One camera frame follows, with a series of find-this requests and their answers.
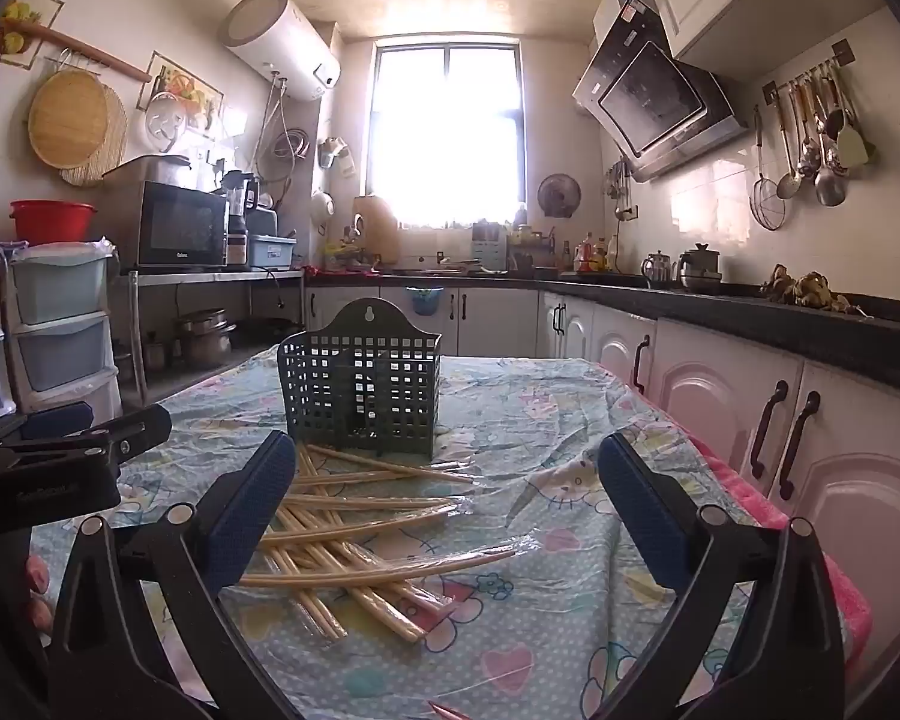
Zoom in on metal baking tray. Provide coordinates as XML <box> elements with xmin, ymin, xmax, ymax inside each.
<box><xmin>103</xmin><ymin>155</ymin><xmax>192</xmax><ymax>185</ymax></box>

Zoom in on round woven straw mat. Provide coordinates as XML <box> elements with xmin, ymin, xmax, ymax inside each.
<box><xmin>60</xmin><ymin>86</ymin><xmax>130</xmax><ymax>188</ymax></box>

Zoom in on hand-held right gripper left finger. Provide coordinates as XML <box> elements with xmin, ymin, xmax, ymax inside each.
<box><xmin>45</xmin><ymin>430</ymin><xmax>301</xmax><ymax>720</ymax></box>

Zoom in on stacked steel pots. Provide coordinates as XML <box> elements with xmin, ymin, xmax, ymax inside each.
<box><xmin>176</xmin><ymin>307</ymin><xmax>237</xmax><ymax>368</ymax></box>

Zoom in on white hanging wall holder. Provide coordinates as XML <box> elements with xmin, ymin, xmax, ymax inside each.
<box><xmin>319</xmin><ymin>136</ymin><xmax>355</xmax><ymax>177</ymax></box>

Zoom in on black microwave oven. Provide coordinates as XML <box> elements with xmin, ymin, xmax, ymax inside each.
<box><xmin>103</xmin><ymin>180</ymin><xmax>230</xmax><ymax>275</ymax></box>

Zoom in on cartoon cat printed tablecloth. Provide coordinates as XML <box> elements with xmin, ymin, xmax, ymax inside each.
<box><xmin>30</xmin><ymin>349</ymin><xmax>796</xmax><ymax>720</ymax></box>

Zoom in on green plastic utensil basket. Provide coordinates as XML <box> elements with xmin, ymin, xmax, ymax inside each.
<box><xmin>277</xmin><ymin>298</ymin><xmax>443</xmax><ymax>460</ymax></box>

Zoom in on pile of ginger roots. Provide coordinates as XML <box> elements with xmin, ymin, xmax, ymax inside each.
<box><xmin>761</xmin><ymin>264</ymin><xmax>852</xmax><ymax>310</ymax></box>

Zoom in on wooden rolling pin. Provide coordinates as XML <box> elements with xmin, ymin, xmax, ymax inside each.
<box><xmin>4</xmin><ymin>21</ymin><xmax>153</xmax><ymax>83</ymax></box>

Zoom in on coiled grey hose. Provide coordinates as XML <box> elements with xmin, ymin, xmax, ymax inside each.
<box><xmin>272</xmin><ymin>129</ymin><xmax>314</xmax><ymax>162</ymax></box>

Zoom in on black slanted range hood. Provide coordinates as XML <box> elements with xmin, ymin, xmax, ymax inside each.
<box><xmin>572</xmin><ymin>0</ymin><xmax>751</xmax><ymax>182</ymax></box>

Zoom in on wooden cutting board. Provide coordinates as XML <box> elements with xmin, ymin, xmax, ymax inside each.
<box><xmin>352</xmin><ymin>195</ymin><xmax>400</xmax><ymax>260</ymax></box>

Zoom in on metal utensil rail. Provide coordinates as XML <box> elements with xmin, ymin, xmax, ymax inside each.
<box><xmin>763</xmin><ymin>41</ymin><xmax>856</xmax><ymax>102</ymax></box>

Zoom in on steel kettle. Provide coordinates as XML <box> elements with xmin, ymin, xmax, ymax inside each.
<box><xmin>641</xmin><ymin>251</ymin><xmax>680</xmax><ymax>290</ymax></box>

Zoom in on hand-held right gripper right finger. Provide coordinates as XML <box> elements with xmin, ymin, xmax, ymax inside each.
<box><xmin>598</xmin><ymin>433</ymin><xmax>848</xmax><ymax>720</ymax></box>

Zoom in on metal storage shelf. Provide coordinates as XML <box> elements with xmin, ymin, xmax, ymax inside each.
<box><xmin>116</xmin><ymin>268</ymin><xmax>306</xmax><ymax>406</ymax></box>

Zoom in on kitchen window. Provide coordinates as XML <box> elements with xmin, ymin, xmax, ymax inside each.
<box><xmin>367</xmin><ymin>37</ymin><xmax>530</xmax><ymax>230</ymax></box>

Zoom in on pale blue knife holder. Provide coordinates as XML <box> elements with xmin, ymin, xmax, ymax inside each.
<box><xmin>471</xmin><ymin>223</ymin><xmax>509</xmax><ymax>271</ymax></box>

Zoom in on dark lidded pot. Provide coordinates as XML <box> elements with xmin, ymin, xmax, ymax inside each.
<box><xmin>679</xmin><ymin>242</ymin><xmax>723</xmax><ymax>295</ymax></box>

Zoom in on black blender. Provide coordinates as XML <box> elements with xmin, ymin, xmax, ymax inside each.
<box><xmin>221</xmin><ymin>170</ymin><xmax>262</xmax><ymax>267</ymax></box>

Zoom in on round bamboo tray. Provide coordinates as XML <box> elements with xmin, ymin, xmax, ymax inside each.
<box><xmin>28</xmin><ymin>69</ymin><xmax>110</xmax><ymax>170</ymax></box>

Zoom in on person's left hand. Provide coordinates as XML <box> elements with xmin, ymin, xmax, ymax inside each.
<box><xmin>24</xmin><ymin>553</ymin><xmax>55</xmax><ymax>635</ymax></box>

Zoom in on black frying pan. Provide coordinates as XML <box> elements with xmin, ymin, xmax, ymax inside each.
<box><xmin>236</xmin><ymin>319</ymin><xmax>301</xmax><ymax>346</ymax></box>

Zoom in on cluster of condiment bottles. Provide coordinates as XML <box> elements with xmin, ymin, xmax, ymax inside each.
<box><xmin>574</xmin><ymin>232</ymin><xmax>620</xmax><ymax>275</ymax></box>

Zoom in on white plastic steamer lid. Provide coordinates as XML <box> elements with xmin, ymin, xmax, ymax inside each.
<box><xmin>145</xmin><ymin>92</ymin><xmax>188</xmax><ymax>153</ymax></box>

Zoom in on white cylindrical water heater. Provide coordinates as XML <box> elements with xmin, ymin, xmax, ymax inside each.
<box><xmin>220</xmin><ymin>0</ymin><xmax>342</xmax><ymax>102</ymax></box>

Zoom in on group of wooden chopsticks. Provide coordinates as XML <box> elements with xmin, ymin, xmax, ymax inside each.
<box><xmin>236</xmin><ymin>441</ymin><xmax>518</xmax><ymax>644</ymax></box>

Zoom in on row of hanging cooking utensils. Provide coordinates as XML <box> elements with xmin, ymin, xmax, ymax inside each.
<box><xmin>748</xmin><ymin>64</ymin><xmax>877</xmax><ymax>230</ymax></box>

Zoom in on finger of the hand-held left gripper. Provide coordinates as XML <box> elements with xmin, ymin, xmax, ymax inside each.
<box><xmin>90</xmin><ymin>405</ymin><xmax>172</xmax><ymax>466</ymax></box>
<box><xmin>21</xmin><ymin>403</ymin><xmax>95</xmax><ymax>442</ymax></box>

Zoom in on small wall fan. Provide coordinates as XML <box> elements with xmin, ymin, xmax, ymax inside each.
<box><xmin>538</xmin><ymin>173</ymin><xmax>582</xmax><ymax>218</ymax></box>

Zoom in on fruit basket wall poster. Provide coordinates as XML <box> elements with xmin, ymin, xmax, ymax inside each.
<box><xmin>147</xmin><ymin>51</ymin><xmax>224</xmax><ymax>140</ymax></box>

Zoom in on red plastic basin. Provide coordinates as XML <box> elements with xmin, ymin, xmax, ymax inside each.
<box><xmin>9</xmin><ymin>200</ymin><xmax>97</xmax><ymax>245</ymax></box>

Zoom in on blue plastic dish box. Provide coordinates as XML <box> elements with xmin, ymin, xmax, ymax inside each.
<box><xmin>247</xmin><ymin>234</ymin><xmax>298</xmax><ymax>269</ymax></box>

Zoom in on black kitchen countertop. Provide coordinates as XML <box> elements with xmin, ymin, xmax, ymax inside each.
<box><xmin>304</xmin><ymin>270</ymin><xmax>900</xmax><ymax>398</ymax></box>

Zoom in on pink blanket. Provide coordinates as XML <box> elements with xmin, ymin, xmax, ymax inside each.
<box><xmin>675</xmin><ymin>427</ymin><xmax>871</xmax><ymax>661</ymax></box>

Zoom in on pastel plastic drawer tower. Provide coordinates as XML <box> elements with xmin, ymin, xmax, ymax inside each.
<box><xmin>0</xmin><ymin>240</ymin><xmax>121</xmax><ymax>421</ymax></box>

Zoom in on yellow fruit wall poster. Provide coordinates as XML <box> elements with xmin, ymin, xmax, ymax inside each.
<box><xmin>0</xmin><ymin>0</ymin><xmax>65</xmax><ymax>72</ymax></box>

